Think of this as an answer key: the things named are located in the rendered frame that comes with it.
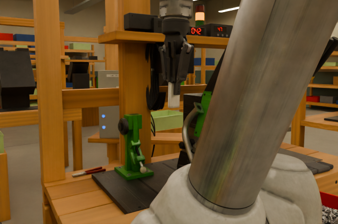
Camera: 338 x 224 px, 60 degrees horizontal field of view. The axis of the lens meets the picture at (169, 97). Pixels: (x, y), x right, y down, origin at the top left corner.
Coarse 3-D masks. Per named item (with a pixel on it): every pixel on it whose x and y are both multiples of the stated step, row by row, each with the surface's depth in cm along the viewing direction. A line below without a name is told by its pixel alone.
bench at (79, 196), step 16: (288, 144) 192; (160, 160) 158; (80, 176) 135; (48, 192) 118; (64, 192) 118; (80, 192) 118; (96, 192) 118; (48, 208) 129; (64, 208) 104; (80, 208) 104; (96, 208) 104; (112, 208) 104
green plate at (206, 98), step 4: (204, 92) 134; (208, 92) 131; (204, 96) 133; (208, 96) 131; (204, 100) 132; (208, 100) 130; (204, 104) 132; (208, 104) 130; (204, 108) 131; (204, 112) 131; (200, 116) 133; (204, 116) 130; (200, 120) 132; (196, 124) 134; (200, 124) 131; (196, 128) 133; (200, 128) 131; (196, 132) 132; (200, 132) 130; (196, 136) 132
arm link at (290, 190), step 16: (288, 160) 56; (272, 176) 51; (288, 176) 51; (304, 176) 52; (272, 192) 51; (288, 192) 50; (304, 192) 50; (272, 208) 49; (288, 208) 49; (304, 208) 50; (320, 208) 53
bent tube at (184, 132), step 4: (196, 104) 131; (200, 104) 133; (196, 108) 129; (200, 108) 132; (192, 112) 132; (196, 112) 131; (200, 112) 129; (188, 116) 134; (192, 116) 133; (188, 120) 135; (184, 124) 136; (188, 124) 136; (184, 128) 136; (188, 128) 136; (184, 132) 135; (184, 136) 134; (188, 136) 135; (184, 140) 133; (188, 140) 133; (184, 144) 132; (188, 144) 131; (188, 148) 129; (192, 148) 130; (188, 152) 128; (188, 156) 128; (192, 156) 126
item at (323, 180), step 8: (328, 160) 152; (336, 160) 152; (336, 168) 140; (320, 176) 130; (328, 176) 132; (336, 176) 135; (320, 184) 129; (328, 184) 133; (336, 184) 136; (328, 192) 133; (336, 192) 137; (120, 216) 95; (128, 216) 95
